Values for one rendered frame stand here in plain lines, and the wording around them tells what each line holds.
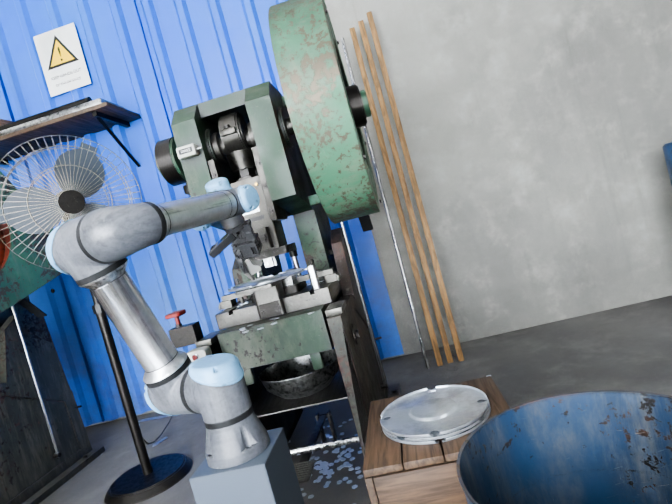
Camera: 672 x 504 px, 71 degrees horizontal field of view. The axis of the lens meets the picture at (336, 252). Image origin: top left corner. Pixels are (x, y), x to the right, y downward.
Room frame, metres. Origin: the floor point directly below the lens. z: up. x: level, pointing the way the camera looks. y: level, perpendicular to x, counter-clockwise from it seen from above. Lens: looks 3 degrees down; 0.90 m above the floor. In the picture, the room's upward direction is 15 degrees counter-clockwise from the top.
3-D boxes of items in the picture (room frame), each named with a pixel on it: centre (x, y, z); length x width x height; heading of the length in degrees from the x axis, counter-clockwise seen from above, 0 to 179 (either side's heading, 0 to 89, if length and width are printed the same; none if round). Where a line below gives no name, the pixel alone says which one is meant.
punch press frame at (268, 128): (2.02, 0.24, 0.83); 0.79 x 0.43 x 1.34; 172
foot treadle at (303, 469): (1.74, 0.28, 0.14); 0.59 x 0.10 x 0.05; 172
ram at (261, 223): (1.83, 0.27, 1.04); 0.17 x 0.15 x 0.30; 172
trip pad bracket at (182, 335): (1.69, 0.60, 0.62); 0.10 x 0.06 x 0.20; 82
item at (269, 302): (1.70, 0.29, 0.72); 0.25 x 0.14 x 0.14; 172
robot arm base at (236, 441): (1.10, 0.35, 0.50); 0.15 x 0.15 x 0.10
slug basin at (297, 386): (1.87, 0.26, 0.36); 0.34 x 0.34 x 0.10
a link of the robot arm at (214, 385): (1.10, 0.35, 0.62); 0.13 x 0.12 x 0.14; 61
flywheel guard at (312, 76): (1.93, -0.09, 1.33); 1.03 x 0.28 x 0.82; 172
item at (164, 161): (1.93, 0.50, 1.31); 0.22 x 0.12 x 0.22; 172
